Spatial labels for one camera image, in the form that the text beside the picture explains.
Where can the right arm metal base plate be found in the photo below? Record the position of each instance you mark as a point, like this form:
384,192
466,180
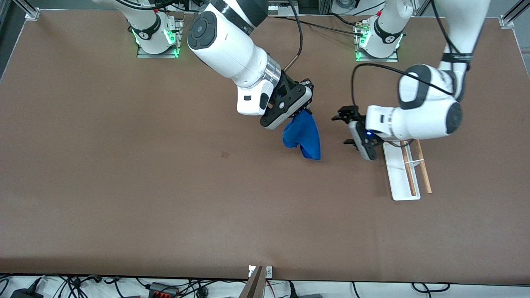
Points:
179,37

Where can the brown camera post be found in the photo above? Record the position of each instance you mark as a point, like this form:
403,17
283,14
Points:
253,285

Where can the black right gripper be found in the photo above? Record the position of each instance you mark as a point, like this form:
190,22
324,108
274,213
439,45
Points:
286,86

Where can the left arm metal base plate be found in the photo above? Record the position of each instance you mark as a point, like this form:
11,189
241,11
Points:
374,59

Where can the black plug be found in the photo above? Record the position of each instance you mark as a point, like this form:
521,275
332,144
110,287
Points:
292,289

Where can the blue towel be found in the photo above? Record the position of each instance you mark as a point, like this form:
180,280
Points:
304,136

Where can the small metal bracket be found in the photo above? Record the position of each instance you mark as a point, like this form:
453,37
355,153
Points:
269,272

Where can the aluminium frame corner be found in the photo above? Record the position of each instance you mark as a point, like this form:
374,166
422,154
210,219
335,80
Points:
509,18
31,14

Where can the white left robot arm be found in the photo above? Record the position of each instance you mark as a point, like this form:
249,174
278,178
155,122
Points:
418,120

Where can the white power strip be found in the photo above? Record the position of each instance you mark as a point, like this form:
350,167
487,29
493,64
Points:
276,7

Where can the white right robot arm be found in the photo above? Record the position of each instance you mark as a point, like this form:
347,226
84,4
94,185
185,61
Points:
232,49

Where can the black power adapter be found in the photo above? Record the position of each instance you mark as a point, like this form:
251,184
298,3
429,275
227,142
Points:
25,294

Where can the white rack with wooden bars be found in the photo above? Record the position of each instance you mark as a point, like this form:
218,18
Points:
399,178

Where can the black box with red connectors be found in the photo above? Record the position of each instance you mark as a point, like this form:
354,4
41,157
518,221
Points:
163,290

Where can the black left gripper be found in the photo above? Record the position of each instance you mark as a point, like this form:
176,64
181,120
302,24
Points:
355,116

